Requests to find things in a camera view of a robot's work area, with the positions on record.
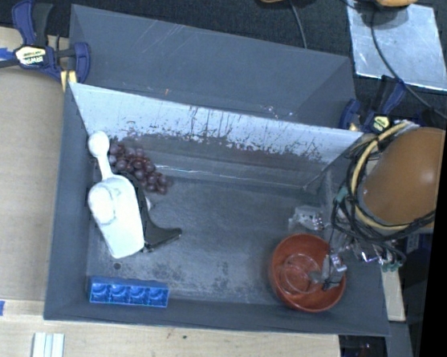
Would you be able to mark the blue toy brick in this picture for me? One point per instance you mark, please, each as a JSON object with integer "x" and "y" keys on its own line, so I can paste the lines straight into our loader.
{"x": 128, "y": 293}

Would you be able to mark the white plastic scoop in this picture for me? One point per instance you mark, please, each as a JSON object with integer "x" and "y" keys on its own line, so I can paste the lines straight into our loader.
{"x": 116, "y": 213}

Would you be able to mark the black curved tool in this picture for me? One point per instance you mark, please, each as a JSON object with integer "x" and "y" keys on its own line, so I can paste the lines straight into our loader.
{"x": 158, "y": 234}

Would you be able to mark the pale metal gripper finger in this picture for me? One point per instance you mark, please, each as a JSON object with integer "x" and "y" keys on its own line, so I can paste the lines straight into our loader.
{"x": 335, "y": 268}
{"x": 318, "y": 275}

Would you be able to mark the pale wood board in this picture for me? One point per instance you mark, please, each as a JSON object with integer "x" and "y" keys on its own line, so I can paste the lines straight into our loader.
{"x": 16, "y": 188}

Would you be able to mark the red-brown bowl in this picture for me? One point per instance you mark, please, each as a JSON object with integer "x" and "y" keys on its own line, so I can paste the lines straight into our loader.
{"x": 294, "y": 297}

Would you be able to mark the clear plastic box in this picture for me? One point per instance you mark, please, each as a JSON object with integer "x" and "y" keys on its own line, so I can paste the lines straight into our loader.
{"x": 307, "y": 217}

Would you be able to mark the grey metal bin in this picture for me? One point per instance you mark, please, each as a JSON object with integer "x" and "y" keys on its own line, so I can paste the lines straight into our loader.
{"x": 221, "y": 230}

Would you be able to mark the clear glass cup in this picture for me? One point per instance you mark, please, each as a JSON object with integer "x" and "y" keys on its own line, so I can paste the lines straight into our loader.
{"x": 294, "y": 273}

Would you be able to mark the dark red grape bunch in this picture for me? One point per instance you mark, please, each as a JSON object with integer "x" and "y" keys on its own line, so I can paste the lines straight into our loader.
{"x": 140, "y": 167}

